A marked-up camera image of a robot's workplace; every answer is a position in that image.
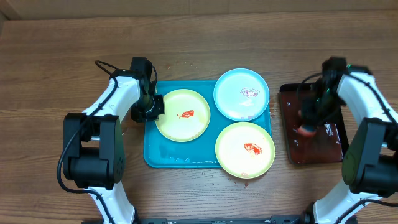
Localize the orange sponge with green scourer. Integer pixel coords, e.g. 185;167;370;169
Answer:
297;124;318;138

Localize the yellow-green plate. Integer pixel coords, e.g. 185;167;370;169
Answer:
215;122;275;179
155;89;211;142

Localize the light blue plate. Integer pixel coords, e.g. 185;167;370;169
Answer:
213;68;270;121

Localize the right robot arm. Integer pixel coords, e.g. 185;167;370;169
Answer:
298;57;397;223

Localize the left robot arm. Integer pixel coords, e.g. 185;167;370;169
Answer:
57;57;165;223

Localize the teal plastic tray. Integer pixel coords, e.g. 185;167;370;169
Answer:
143;80;273;169

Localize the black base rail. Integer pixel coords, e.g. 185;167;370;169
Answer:
81;214;312;224

